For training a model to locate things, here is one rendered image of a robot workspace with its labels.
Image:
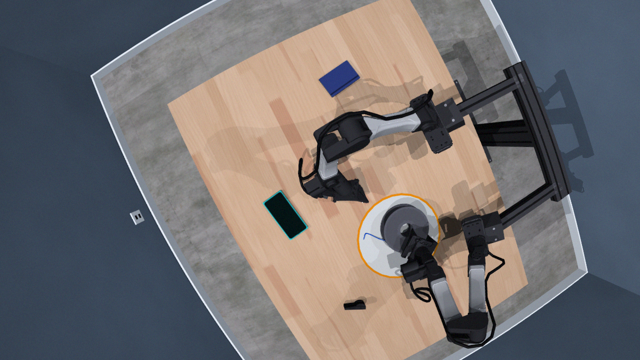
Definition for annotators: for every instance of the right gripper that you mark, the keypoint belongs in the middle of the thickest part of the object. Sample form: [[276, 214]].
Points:
[[350, 190]]

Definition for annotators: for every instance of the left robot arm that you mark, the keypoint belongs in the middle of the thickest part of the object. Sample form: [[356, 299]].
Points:
[[471, 328]]

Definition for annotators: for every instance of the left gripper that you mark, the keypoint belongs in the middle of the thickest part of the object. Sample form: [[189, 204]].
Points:
[[419, 246]]

